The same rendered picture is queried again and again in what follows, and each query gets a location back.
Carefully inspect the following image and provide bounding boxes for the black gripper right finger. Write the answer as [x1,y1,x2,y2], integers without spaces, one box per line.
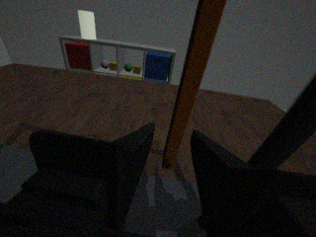
[191,130,316,237]

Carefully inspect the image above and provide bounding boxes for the orange handle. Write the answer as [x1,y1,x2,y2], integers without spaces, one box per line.
[162,0,227,170]

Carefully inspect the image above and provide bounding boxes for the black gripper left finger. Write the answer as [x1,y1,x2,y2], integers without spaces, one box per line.
[29,122,155,231]

